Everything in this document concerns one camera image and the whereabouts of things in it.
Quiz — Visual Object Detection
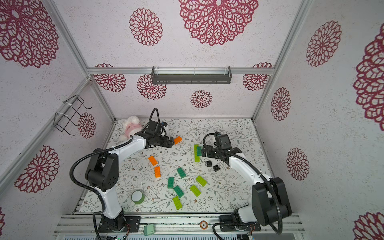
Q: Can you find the black small lego near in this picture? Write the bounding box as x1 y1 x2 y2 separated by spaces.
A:
213 165 220 172

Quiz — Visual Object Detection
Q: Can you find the dark green lego brick centre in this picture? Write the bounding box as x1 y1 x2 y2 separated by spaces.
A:
177 168 186 179

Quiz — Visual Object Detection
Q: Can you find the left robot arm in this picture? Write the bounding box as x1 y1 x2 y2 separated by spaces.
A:
69 108 175 240

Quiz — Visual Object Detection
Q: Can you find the orange lego brick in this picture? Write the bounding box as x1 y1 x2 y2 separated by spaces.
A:
148 156 158 166
174 137 183 145
154 166 162 178

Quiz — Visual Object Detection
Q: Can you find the black wire basket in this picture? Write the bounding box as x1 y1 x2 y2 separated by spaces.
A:
53 94 92 136

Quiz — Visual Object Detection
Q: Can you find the round orange sticker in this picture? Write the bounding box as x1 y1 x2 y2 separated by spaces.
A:
200 221 208 230

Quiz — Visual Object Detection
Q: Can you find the dark green lego brick top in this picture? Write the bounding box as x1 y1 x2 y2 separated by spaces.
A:
196 146 202 157

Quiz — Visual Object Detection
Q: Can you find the dark green lego brick lower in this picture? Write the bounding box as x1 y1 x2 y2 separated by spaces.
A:
174 186 185 198

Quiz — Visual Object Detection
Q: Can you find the green tape roll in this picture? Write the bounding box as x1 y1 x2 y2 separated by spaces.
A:
131 190 145 205

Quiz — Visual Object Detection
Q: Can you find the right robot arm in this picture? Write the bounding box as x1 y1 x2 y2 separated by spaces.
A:
202 132 292 240

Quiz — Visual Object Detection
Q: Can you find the dark green lego brick left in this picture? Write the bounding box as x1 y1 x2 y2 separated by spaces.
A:
167 177 175 189

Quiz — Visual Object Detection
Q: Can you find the dark green lego brick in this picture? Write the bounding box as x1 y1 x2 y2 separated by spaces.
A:
167 177 175 189
177 168 186 179
196 146 202 157
174 186 185 198

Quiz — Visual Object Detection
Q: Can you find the green connector block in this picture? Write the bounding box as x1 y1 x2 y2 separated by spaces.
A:
144 224 155 236

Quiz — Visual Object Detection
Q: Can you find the white plush bunny pink shirt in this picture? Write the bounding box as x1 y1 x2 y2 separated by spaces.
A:
119 116 143 142

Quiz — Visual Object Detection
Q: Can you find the lime lego brick bottom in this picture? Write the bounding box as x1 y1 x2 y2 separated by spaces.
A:
173 197 183 210

